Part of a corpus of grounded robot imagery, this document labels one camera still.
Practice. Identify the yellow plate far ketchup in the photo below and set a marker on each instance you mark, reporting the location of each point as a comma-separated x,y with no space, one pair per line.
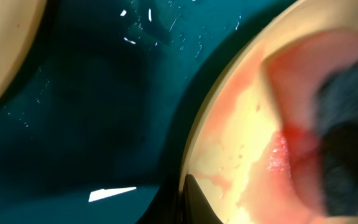
19,21

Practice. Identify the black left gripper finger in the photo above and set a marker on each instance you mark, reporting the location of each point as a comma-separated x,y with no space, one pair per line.
195,207

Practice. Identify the yellow plate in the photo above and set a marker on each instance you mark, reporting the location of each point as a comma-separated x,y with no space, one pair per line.
258,110

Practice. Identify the teal plastic tray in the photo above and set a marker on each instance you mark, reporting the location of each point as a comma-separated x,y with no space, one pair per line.
93,127

